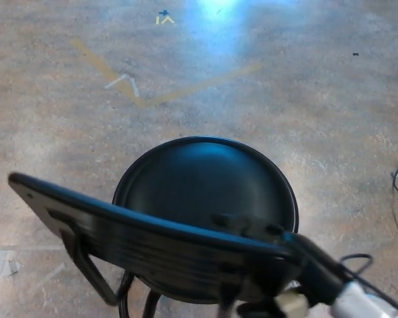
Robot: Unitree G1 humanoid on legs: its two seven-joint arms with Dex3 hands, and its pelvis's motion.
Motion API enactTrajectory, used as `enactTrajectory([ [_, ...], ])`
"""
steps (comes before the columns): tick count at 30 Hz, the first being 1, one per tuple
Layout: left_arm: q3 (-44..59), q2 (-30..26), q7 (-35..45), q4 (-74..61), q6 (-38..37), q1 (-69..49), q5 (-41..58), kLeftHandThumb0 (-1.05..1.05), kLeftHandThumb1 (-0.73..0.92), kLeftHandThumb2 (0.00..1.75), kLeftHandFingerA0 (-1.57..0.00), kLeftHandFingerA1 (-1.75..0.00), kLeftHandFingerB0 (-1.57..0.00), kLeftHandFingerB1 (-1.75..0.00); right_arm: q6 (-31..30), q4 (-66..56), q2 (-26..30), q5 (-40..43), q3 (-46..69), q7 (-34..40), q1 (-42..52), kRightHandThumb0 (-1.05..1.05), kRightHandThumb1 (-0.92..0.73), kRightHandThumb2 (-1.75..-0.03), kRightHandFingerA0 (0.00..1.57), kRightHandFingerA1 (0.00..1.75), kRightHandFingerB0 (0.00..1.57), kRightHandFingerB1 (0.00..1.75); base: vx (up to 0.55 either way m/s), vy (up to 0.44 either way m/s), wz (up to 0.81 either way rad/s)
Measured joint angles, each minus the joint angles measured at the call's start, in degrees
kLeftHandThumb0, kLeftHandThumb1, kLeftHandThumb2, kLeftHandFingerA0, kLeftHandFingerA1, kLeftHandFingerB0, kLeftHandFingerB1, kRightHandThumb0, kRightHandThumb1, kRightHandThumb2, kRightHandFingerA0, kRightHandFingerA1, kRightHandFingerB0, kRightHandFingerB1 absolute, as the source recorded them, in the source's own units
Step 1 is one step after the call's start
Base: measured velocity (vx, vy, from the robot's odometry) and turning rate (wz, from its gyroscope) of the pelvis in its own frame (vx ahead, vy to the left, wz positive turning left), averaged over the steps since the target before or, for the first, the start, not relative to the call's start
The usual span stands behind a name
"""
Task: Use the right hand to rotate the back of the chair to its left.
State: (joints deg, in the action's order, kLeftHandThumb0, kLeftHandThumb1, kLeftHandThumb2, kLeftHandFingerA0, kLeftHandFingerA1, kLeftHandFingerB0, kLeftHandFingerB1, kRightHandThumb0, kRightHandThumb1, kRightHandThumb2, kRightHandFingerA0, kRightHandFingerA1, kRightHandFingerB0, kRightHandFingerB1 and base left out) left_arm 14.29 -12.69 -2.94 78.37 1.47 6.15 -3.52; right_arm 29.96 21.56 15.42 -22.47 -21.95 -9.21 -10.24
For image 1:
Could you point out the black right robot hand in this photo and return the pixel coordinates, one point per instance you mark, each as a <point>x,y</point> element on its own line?
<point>318,268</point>

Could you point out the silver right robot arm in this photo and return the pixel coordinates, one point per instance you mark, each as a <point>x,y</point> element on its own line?
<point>365,304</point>

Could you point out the tan floor tape line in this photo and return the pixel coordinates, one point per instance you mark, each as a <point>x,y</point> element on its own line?
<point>199,84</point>
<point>93,59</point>

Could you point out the thin worn white tape strip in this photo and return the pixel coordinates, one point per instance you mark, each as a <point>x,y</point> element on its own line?
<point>48,275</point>

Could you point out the long faint white tape line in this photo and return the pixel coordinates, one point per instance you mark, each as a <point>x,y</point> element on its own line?
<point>26,247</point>

